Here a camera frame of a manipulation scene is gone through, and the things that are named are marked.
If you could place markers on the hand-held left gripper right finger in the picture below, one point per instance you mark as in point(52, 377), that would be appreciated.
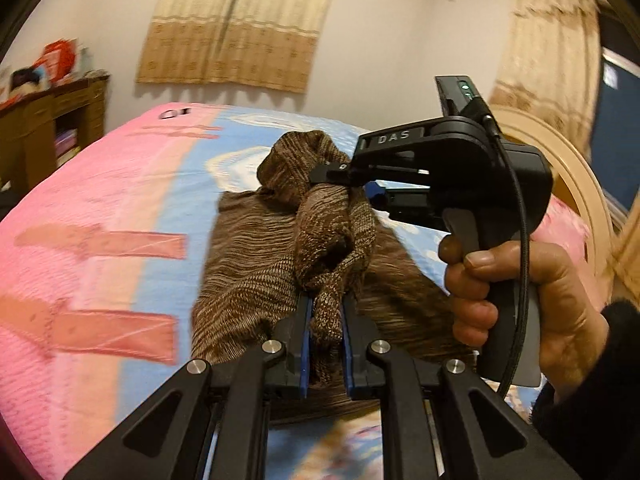
point(350, 360)

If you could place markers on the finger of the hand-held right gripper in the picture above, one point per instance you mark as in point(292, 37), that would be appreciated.
point(400, 200)
point(332, 174)

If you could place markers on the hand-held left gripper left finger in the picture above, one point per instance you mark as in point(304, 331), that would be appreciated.
point(302, 360)

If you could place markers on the brown knit sweater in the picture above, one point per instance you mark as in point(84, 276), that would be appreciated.
point(240, 280)

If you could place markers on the person's right forearm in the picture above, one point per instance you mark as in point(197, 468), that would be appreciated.
point(595, 400)

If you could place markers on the person's right hand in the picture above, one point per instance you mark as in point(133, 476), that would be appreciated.
point(565, 310)

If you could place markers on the cream wooden headboard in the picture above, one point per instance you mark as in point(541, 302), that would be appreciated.
point(585, 170)

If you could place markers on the pink pillow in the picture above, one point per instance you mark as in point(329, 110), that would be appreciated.
point(567, 235)

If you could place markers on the narrow beige curtain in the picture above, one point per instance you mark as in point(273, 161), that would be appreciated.
point(550, 35)

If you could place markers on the dark blue window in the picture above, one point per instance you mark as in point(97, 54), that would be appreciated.
point(620, 130)

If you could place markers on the wide beige curtain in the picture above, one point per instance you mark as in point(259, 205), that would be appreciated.
point(235, 25)

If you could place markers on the pink and blue bed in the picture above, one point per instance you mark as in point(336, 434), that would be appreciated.
point(100, 200)

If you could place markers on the brown wooden desk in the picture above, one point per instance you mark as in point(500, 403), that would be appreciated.
point(35, 125)

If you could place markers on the dark bag on desk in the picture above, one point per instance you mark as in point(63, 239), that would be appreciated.
point(27, 80)

